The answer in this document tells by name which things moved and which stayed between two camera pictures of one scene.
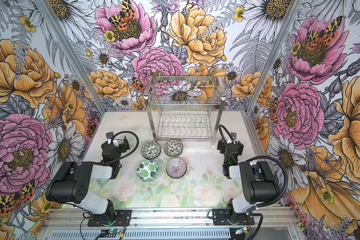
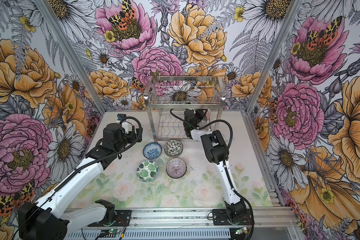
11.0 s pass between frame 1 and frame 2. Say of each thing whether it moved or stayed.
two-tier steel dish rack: stayed
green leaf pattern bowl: stayed
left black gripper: moved
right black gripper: moved
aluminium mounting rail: stayed
